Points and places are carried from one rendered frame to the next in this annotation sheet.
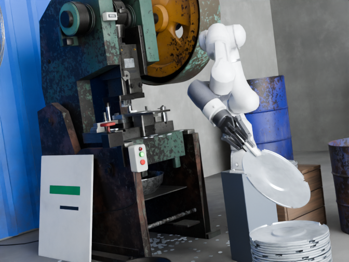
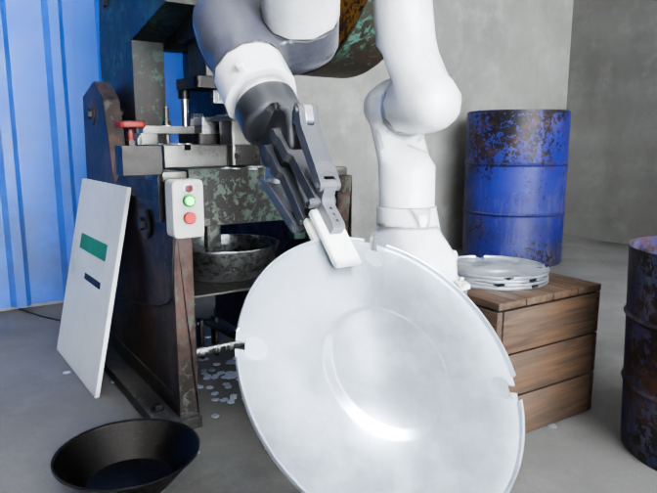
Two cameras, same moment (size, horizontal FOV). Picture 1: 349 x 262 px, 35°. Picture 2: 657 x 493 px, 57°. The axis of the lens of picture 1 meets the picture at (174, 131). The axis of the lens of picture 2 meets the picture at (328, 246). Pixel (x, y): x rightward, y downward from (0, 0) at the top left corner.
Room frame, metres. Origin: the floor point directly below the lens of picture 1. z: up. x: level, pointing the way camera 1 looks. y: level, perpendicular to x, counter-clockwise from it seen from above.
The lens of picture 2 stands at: (1.53, -0.40, 0.72)
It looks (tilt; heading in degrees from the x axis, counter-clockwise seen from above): 10 degrees down; 11
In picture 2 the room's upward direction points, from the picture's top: straight up
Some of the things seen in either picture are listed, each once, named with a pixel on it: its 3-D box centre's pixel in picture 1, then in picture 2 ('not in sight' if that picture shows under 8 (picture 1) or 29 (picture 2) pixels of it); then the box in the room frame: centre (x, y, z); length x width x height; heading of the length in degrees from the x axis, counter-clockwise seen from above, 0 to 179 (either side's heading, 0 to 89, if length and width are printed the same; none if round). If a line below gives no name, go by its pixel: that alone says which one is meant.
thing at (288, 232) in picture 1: (288, 232); not in sight; (2.04, -0.37, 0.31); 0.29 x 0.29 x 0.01
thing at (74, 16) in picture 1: (112, 18); not in sight; (3.26, 0.27, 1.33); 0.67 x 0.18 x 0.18; 135
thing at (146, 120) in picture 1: (148, 122); (246, 140); (3.14, 0.14, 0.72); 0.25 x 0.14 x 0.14; 45
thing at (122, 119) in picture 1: (127, 117); (220, 125); (3.26, 0.26, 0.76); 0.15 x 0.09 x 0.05; 135
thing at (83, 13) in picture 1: (76, 23); not in sight; (3.10, 0.45, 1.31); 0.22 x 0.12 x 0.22; 45
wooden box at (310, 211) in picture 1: (276, 199); (489, 338); (3.19, -0.53, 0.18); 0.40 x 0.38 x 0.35; 43
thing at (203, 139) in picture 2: (127, 123); (219, 139); (3.26, 0.27, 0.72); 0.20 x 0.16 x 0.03; 135
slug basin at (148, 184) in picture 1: (136, 184); (223, 258); (3.26, 0.26, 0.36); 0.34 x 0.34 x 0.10
